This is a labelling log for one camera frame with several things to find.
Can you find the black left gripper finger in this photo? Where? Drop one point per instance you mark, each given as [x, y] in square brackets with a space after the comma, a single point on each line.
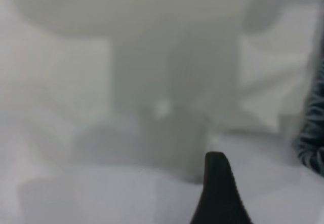
[217, 191]

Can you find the blue denim shorts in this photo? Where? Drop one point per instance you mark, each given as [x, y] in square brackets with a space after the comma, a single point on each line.
[314, 132]

